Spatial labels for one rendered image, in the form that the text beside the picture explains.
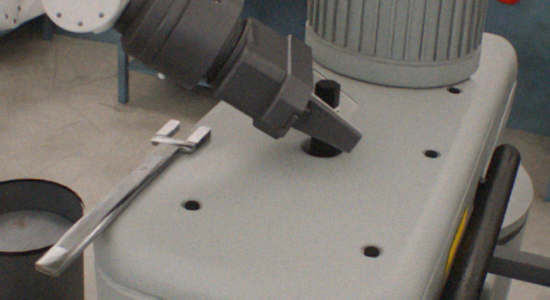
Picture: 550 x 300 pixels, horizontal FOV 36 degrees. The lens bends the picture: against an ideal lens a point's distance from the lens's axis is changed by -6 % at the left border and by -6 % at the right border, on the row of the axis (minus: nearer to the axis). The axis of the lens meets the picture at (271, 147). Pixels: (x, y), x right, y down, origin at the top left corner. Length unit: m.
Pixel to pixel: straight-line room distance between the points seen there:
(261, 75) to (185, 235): 0.14
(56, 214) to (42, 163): 1.39
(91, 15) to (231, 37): 0.12
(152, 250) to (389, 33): 0.37
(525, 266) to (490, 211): 0.26
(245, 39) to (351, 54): 0.22
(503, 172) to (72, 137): 4.06
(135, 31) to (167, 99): 4.59
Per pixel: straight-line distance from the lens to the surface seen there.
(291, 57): 0.74
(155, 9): 0.70
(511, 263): 1.14
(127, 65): 5.17
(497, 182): 0.94
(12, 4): 0.77
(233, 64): 0.71
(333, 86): 0.75
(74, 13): 0.69
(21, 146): 4.84
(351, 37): 0.91
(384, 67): 0.91
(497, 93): 1.33
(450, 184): 0.76
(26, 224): 3.23
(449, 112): 0.88
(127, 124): 5.01
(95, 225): 0.66
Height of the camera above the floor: 2.26
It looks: 28 degrees down
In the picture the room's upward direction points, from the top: 3 degrees clockwise
